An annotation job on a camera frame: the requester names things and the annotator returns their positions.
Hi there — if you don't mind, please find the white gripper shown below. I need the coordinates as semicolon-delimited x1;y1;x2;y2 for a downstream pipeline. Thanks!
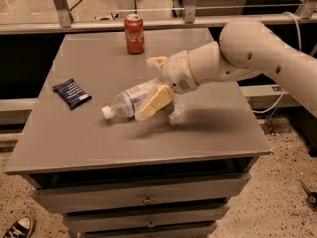
134;50;198;121

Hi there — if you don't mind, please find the clear blue-labelled plastic bottle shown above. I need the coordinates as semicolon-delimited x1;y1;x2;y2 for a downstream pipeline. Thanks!
102;78;162;119

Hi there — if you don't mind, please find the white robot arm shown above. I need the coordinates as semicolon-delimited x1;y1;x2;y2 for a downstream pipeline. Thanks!
135;18;317;121

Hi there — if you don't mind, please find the red Coca-Cola can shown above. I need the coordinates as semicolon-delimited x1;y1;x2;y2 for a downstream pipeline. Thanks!
124;14;144;54

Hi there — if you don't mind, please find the dark blue snack packet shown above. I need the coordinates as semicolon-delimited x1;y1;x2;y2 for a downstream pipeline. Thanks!
53;79;92;110

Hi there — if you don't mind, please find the grey drawer cabinet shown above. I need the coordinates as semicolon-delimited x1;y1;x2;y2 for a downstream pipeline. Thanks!
6;29;270;238

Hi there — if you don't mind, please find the black tool on floor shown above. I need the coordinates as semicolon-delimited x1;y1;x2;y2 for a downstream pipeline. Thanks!
300;181;317;207

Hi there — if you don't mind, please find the black and white sneaker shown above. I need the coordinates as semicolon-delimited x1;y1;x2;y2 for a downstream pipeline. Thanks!
2;216;34;238

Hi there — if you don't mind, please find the white cable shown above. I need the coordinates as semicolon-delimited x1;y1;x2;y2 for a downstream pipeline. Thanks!
252;11;303;115

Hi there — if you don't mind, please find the metal railing frame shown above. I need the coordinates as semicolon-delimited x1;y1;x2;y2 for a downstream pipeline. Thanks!
0;0;317;35

